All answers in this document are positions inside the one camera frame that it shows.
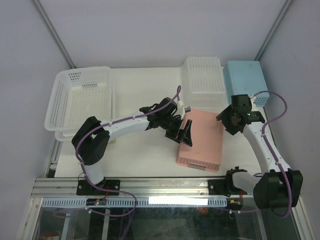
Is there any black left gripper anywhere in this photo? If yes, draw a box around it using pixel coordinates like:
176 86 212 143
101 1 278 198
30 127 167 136
160 115 192 148

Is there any pink basket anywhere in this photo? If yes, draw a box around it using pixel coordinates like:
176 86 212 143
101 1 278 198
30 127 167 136
176 109 224 173

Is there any white perforated basket top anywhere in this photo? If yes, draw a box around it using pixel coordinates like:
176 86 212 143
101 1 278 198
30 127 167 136
180 56 226 110

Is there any light blue perforated basket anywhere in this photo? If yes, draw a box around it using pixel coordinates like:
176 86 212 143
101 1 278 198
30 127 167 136
222 60 270 108

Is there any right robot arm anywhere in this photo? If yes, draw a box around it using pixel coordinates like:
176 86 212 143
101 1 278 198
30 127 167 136
216 94 303 218

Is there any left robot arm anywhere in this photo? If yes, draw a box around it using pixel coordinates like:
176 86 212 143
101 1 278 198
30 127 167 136
71 97 193 195

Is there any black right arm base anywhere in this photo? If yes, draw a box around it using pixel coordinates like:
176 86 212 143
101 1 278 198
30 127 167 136
207 166 248 197

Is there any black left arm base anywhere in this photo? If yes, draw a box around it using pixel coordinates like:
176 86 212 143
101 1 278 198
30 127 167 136
76 178 121 196

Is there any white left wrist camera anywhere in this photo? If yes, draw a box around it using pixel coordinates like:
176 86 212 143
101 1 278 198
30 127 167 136
177 100 191 116

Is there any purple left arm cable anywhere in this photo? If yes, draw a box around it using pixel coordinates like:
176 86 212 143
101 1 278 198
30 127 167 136
52 85 182 240

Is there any right aluminium frame post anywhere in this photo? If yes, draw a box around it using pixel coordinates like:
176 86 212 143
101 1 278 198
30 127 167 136
254 0 294 61

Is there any aluminium frame post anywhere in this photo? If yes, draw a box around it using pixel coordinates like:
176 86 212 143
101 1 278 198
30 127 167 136
254 0 294 61
30 0 76 69

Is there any aluminium mounting rail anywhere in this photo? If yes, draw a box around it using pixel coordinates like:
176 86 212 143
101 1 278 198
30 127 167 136
31 177 225 198

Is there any grey slotted cable duct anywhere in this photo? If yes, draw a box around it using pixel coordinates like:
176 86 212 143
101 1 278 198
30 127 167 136
42 196 227 209

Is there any left aluminium frame post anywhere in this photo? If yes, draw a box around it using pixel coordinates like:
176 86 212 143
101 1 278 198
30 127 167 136
30 0 76 69

